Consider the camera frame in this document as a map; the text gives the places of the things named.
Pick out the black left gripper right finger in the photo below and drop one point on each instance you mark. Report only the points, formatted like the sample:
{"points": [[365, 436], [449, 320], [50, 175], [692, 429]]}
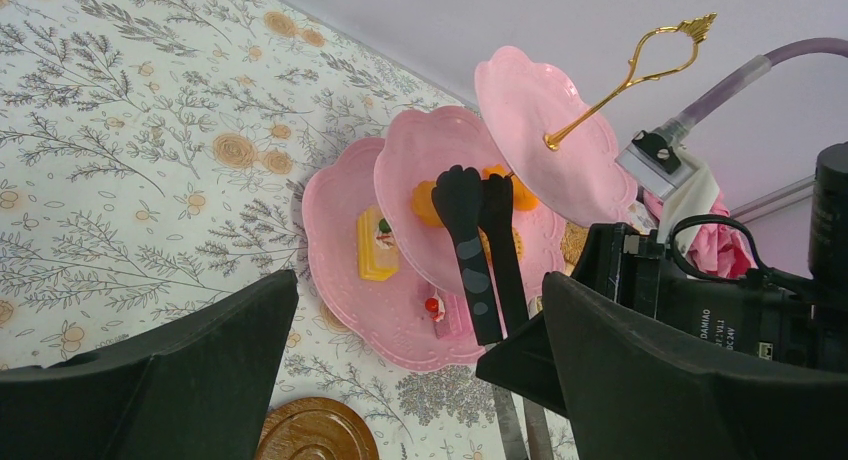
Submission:
{"points": [[635, 388]]}

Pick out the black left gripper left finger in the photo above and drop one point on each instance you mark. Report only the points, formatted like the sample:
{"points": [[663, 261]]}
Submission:
{"points": [[198, 387]]}

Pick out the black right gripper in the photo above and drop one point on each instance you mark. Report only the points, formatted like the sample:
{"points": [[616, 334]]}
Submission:
{"points": [[636, 272]]}

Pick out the pink cake slice toy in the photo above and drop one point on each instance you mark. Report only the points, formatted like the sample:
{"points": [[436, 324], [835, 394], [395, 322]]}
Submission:
{"points": [[449, 316]]}

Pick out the small orange cookie toy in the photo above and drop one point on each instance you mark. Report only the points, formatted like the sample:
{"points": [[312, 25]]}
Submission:
{"points": [[515, 245]]}

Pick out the orange star cookie toy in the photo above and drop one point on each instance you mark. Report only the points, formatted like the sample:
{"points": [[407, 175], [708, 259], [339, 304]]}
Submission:
{"points": [[522, 198]]}

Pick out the yellow cake piece toy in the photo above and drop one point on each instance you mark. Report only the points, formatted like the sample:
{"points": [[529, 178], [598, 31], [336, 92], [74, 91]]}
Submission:
{"points": [[378, 256]]}

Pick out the round orange cookie toy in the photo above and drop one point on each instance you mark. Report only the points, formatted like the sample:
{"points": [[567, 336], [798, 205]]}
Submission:
{"points": [[422, 204]]}

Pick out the brown saucer left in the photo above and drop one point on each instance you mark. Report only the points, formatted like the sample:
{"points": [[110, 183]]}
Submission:
{"points": [[316, 428]]}

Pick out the round woven brown coaster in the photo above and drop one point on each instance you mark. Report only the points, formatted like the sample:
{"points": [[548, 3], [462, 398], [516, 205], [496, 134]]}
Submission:
{"points": [[573, 242]]}

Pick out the crumpled pink cloth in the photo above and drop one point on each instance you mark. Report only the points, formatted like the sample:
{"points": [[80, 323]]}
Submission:
{"points": [[714, 249]]}

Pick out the pink three-tier cake stand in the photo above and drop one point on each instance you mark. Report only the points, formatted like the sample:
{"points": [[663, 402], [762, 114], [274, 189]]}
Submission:
{"points": [[531, 120]]}

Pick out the floral tablecloth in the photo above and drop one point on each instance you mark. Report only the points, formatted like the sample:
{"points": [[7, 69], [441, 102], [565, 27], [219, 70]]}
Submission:
{"points": [[153, 159]]}

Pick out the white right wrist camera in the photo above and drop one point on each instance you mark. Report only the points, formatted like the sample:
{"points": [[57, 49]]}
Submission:
{"points": [[683, 184]]}

